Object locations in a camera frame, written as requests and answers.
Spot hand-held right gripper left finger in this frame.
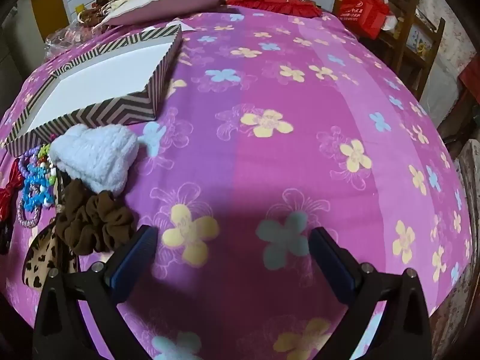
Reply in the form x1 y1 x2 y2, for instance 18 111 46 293
34 226 160 360

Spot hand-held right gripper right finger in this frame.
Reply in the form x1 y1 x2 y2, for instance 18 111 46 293
308 227 432 360

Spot brown scrunchie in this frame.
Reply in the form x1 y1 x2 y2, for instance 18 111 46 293
55 179 137 256

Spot leopard print hair bow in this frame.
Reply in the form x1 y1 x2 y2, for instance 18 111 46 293
22 174 77 289

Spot light blue fluffy scrunchie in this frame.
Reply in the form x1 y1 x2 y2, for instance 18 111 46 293
50 124 139 197

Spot multicolour round bead bracelet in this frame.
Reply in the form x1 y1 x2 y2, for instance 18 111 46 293
39 161 59 207

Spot bright blue bead bracelet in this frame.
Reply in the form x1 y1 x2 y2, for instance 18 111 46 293
19 170 53 214

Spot black scrunchie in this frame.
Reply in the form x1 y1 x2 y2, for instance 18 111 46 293
0 221 12 256

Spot multicolour flower bead bracelet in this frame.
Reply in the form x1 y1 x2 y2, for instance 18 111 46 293
35 144 51 166

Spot red satin hair bow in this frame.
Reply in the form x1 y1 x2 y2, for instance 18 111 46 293
0 159 23 222

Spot purple bead bracelet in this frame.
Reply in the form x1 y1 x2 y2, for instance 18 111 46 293
18 146 40 177

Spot striped cardboard box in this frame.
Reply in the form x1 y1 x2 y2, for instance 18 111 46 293
5 26 183 156

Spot pink floral bedsheet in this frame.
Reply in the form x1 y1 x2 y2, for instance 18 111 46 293
0 5 475 360

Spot floral upholstered seat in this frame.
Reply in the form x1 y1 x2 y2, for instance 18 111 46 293
448 139 480 308

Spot red hanging cloth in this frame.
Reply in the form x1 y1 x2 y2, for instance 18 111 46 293
459 64 480 117

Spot clear plastic bag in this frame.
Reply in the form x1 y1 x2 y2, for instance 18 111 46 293
45 19 98 61

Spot wooden chair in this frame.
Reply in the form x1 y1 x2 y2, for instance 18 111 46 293
375 0 447 83

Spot white paper sheet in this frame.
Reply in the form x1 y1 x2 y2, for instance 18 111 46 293
161 20 196 32

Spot red shopping bag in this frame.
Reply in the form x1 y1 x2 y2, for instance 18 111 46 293
338 0 391 40

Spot white pink pillow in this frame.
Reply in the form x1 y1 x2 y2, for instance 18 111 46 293
95 0 241 27

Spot red ruffled cushion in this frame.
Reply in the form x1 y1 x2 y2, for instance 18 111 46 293
227 0 323 19

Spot pink floral upright mattress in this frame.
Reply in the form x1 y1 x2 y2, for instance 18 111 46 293
416 0 477 83

